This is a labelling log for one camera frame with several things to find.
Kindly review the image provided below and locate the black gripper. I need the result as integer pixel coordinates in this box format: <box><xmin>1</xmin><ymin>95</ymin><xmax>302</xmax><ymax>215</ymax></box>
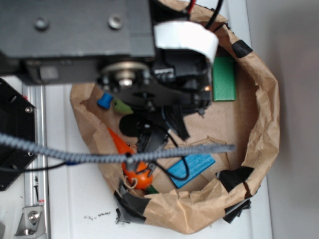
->
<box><xmin>97</xmin><ymin>21</ymin><xmax>219</xmax><ymax>152</ymax></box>

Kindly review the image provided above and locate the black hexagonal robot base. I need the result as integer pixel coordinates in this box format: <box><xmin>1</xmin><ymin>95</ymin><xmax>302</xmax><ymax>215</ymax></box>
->
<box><xmin>0</xmin><ymin>78</ymin><xmax>38</xmax><ymax>192</ymax></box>

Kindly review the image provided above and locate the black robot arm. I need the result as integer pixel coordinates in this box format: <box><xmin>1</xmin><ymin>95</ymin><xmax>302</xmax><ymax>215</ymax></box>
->
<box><xmin>0</xmin><ymin>0</ymin><xmax>218</xmax><ymax>151</ymax></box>

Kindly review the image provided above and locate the green wooden block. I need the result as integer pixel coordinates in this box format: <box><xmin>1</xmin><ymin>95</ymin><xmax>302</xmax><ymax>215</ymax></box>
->
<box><xmin>212</xmin><ymin>56</ymin><xmax>236</xmax><ymax>102</ymax></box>

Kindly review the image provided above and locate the green plush toy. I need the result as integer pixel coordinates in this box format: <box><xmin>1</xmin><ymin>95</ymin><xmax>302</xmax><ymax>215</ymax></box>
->
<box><xmin>113</xmin><ymin>99</ymin><xmax>134</xmax><ymax>115</ymax></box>

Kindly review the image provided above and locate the blue wooden block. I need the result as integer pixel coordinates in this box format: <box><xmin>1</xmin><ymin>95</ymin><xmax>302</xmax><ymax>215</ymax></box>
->
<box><xmin>167</xmin><ymin>154</ymin><xmax>215</xmax><ymax>188</ymax></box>

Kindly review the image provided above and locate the brown paper bag bin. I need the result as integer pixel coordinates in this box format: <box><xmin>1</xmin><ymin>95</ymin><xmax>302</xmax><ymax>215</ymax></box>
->
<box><xmin>69</xmin><ymin>0</ymin><xmax>281</xmax><ymax>235</ymax></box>

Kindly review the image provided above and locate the orange toy carrot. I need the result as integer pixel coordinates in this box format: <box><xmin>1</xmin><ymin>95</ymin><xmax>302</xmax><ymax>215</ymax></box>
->
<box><xmin>107</xmin><ymin>128</ymin><xmax>158</xmax><ymax>194</ymax></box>

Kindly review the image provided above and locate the aluminium frame rail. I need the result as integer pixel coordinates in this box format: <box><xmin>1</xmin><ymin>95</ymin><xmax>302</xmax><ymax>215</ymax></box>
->
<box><xmin>22</xmin><ymin>85</ymin><xmax>51</xmax><ymax>239</ymax></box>

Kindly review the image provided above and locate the metal corner bracket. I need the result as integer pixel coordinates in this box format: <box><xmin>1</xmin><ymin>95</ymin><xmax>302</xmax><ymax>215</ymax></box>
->
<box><xmin>14</xmin><ymin>206</ymin><xmax>46</xmax><ymax>239</ymax></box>

